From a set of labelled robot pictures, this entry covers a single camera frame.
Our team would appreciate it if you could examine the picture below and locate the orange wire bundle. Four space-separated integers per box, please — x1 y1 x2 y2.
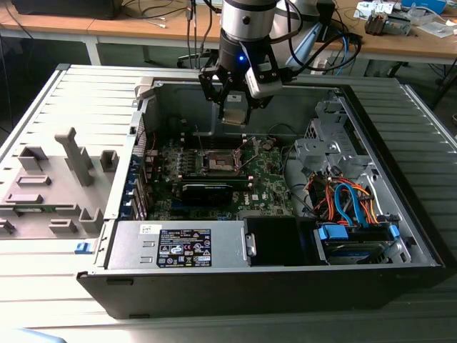
306 174 383 227

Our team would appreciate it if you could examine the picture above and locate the blue flat wire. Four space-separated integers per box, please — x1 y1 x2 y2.
333 181 372 229

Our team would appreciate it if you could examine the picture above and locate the grey metal drive unit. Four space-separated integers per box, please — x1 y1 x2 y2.
387 13 412 36

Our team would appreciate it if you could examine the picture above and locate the blue cardboard box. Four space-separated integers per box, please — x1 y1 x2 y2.
400 0 448 14

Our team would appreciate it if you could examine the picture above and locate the black upright box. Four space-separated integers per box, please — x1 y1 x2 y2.
315 0 337 43

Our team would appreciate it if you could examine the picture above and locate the wooden desk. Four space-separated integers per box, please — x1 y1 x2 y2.
0 0 222 67
310 0 457 78

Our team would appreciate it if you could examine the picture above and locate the hard disk in blue carrier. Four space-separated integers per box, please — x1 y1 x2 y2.
313 222 401 266

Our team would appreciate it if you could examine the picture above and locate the grey parts rack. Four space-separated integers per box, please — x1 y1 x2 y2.
0 126 121 241

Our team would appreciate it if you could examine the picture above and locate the CPU socket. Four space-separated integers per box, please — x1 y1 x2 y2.
201 148 247 176

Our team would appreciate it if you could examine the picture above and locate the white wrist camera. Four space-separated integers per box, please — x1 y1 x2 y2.
245 63 283 99

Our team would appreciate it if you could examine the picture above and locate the black plastic duct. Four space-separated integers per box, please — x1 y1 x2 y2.
245 215 317 267

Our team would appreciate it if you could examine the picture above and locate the open black PC case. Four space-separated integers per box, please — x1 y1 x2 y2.
76 69 451 321

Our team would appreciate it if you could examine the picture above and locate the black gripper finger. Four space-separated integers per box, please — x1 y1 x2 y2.
243 91 274 126
198 66 233 121

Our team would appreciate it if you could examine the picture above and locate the metal locking lever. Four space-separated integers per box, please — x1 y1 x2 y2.
194 124 205 154
242 139 262 172

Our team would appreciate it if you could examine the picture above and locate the black flat equipment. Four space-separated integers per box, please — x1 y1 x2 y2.
10 0 123 21

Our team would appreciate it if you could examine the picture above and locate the clear plastic bag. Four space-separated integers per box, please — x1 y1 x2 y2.
416 20 456 39

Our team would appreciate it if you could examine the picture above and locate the black graphics card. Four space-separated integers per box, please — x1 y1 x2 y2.
180 182 236 207

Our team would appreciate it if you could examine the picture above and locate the grey power supply unit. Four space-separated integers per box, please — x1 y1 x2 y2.
106 219 258 271

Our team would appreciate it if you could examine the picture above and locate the dark finned heatsink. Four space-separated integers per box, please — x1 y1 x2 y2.
363 10 391 36

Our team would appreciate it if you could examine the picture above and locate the metal drive cage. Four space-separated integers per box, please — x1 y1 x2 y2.
294 99 376 179

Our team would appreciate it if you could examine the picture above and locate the white power adapter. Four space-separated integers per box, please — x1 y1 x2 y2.
309 53 328 75

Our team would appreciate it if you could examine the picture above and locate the pale blue rounded object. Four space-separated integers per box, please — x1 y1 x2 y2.
0 327 68 343

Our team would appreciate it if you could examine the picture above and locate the green motherboard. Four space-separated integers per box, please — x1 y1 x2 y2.
142 134 299 221

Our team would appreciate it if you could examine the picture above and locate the silver CPU plate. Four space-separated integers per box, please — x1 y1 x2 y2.
221 108 248 126

